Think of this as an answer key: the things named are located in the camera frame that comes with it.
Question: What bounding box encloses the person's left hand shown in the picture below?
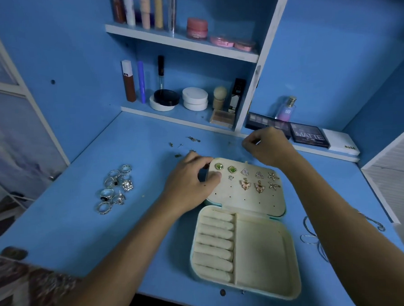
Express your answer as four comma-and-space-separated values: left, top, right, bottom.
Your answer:
160, 149, 224, 217

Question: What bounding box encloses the person's right hand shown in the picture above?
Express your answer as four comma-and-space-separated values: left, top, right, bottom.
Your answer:
242, 126, 301, 172

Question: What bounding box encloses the pile of small earrings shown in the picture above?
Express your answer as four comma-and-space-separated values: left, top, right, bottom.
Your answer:
168, 134, 203, 159

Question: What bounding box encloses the pile of silver rings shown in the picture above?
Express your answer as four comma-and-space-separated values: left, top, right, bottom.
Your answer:
93, 163, 136, 215

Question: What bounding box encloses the pile of silver bracelets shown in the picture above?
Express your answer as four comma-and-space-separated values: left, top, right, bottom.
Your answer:
298, 210, 388, 264

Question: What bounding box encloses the cream jewellery box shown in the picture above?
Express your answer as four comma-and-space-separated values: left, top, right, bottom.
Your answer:
185, 154, 303, 305

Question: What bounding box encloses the person's right forearm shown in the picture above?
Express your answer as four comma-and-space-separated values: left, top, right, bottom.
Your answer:
279, 149, 404, 306

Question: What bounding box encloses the person's left forearm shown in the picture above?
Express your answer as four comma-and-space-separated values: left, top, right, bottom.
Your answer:
51, 197, 186, 306

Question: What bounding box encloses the white flat box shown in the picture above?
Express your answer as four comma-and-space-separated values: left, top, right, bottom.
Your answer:
321, 127, 361, 159

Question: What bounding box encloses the dark eyeshadow palette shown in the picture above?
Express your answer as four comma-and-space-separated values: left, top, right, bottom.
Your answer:
245, 110, 292, 140

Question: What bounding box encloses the black lettered eyeshadow palette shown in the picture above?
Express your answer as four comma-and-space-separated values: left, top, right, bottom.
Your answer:
289, 121, 331, 150

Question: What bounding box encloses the small pink perfume bottle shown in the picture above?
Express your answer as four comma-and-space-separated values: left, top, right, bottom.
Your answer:
276, 96, 298, 122

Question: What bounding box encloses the square brown powder compact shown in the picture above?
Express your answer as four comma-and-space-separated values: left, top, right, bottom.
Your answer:
209, 108, 237, 129

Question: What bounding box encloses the black cosmetic bottle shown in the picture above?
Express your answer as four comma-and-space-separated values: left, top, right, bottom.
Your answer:
227, 78, 248, 114

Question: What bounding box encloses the beige makeup sponge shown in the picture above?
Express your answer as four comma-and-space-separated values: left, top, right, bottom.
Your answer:
212, 85, 229, 111

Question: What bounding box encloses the white round cream jar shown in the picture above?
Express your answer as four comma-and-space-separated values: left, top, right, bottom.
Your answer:
182, 86, 209, 113

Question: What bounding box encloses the white bowl black inside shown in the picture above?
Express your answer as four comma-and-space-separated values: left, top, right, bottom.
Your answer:
149, 89, 181, 113

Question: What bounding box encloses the white shelf unit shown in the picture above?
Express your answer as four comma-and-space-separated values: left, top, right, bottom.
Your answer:
104, 0, 361, 174

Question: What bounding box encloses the pink flat compact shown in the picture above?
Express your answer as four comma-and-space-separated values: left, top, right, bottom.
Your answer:
209, 34, 236, 49
234, 38, 257, 53

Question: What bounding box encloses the blue cosmetic tube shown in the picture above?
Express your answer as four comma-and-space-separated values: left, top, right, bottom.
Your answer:
136, 60, 148, 104

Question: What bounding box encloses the black makeup brush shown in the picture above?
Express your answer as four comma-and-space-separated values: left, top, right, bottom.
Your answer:
157, 55, 167, 93

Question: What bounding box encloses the brown lipstick tube white cap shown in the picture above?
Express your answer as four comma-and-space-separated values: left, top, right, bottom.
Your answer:
121, 59, 138, 103

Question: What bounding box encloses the white slatted cabinet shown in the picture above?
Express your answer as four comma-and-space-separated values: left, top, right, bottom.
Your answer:
359, 122, 404, 252

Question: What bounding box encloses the pink round jar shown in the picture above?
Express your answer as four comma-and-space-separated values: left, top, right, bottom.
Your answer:
186, 16, 210, 40

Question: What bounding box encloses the white framed marbled panel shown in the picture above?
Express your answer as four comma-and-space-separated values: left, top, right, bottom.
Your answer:
0, 10, 71, 208

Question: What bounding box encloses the short beige cosmetic tube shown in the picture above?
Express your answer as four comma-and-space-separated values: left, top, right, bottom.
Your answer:
154, 0, 165, 30

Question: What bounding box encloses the white tube blue label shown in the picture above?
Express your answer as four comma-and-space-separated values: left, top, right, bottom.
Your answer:
122, 0, 136, 27

